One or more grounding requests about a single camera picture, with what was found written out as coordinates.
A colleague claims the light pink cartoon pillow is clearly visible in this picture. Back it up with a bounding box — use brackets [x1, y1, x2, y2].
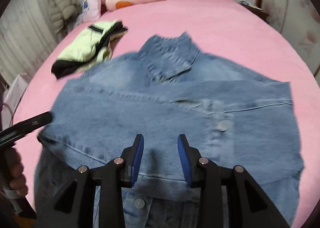
[82, 0, 101, 22]

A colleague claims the white patterned curtain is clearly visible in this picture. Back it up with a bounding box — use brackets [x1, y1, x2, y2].
[1, 0, 57, 84]

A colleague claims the person's left hand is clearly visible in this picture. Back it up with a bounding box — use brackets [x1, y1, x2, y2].
[5, 148, 28, 197]

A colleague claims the blue denim jacket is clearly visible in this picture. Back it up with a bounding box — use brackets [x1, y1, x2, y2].
[34, 34, 303, 227]

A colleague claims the dark wooden nightstand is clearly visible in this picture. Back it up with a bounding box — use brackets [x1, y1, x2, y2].
[238, 1, 269, 22]

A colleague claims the grey-green puffer coat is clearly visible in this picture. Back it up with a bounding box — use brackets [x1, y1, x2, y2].
[46, 0, 82, 42]

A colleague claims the light green black folded garment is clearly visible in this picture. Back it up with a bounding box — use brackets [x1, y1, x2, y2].
[51, 20, 128, 79]

